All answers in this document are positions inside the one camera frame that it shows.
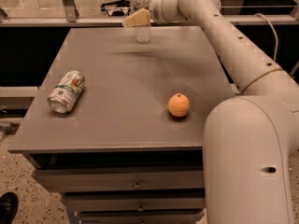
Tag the clear plastic water bottle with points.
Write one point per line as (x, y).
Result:
(142, 20)

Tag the grey drawer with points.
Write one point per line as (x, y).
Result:
(135, 201)
(119, 179)
(145, 217)

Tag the grey drawer cabinet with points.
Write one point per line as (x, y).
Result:
(121, 118)

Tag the orange fruit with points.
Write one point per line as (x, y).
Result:
(178, 105)

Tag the crushed 7up can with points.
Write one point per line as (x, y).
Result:
(65, 94)

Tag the top grey drawer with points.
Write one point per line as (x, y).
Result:
(119, 179)

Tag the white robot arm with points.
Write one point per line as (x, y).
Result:
(247, 139)

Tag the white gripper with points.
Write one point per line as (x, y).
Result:
(155, 10)

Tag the middle grey drawer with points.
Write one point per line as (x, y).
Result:
(135, 201)

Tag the bottom grey drawer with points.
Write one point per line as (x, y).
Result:
(145, 217)

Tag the black office chair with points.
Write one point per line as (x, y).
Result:
(117, 8)

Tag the black shoe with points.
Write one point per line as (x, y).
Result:
(8, 207)

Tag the metal window rail frame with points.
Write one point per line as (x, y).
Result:
(92, 12)

